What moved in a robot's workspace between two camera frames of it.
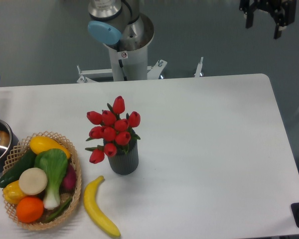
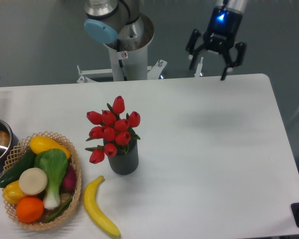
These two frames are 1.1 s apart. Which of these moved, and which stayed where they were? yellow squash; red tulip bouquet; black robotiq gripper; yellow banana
Moved: black robotiq gripper
Stayed: yellow banana; red tulip bouquet; yellow squash
